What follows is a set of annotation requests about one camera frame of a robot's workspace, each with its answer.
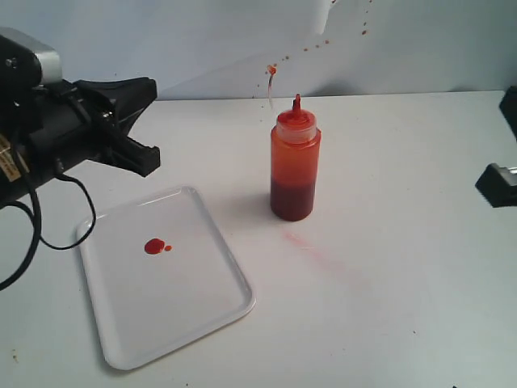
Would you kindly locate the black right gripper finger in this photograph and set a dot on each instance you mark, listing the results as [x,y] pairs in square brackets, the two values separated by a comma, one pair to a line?
[508,108]
[498,185]

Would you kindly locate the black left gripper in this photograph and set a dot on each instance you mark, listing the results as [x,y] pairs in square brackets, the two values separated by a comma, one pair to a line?
[47,130]

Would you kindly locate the red sauce squeeze bottle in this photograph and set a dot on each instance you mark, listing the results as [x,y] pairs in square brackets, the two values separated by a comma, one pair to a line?
[295,149]

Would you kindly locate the red sauce blob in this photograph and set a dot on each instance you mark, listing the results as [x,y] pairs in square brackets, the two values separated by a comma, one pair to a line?
[156,246]

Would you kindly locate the white rectangular plastic tray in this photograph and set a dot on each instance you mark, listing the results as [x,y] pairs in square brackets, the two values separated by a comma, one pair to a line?
[146,306]

